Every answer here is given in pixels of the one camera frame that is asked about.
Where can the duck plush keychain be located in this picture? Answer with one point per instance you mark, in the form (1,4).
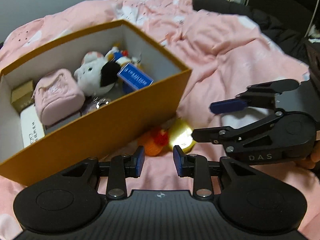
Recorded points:
(121,57)

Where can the yellow round toy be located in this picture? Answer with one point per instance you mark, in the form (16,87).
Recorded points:
(179,134)

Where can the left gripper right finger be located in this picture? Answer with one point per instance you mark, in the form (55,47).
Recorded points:
(194,166)

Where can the white long box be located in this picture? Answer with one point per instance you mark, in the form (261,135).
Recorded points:
(31,127)

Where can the black pillow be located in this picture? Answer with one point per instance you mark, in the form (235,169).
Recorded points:
(290,41)

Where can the blue barcode tag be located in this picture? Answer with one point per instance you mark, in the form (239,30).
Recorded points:
(134,77)

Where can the pink cloud print duvet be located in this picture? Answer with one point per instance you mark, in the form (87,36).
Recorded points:
(226,53)

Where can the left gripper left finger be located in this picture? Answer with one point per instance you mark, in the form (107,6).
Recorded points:
(122,167)

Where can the white black plush cow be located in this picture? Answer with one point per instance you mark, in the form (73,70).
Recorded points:
(96,76)

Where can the gold small box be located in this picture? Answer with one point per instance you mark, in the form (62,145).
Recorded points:
(22,96)

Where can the pink mini backpack pouch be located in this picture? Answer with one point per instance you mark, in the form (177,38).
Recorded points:
(56,96)

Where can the orange crochet ball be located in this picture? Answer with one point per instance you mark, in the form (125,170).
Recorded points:
(154,141)

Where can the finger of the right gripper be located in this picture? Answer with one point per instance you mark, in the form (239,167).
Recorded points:
(227,106)
(215,134)

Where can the orange cardboard storage box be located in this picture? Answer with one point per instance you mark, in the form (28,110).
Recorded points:
(100,132)

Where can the right hand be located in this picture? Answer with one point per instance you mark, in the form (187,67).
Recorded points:
(309,162)

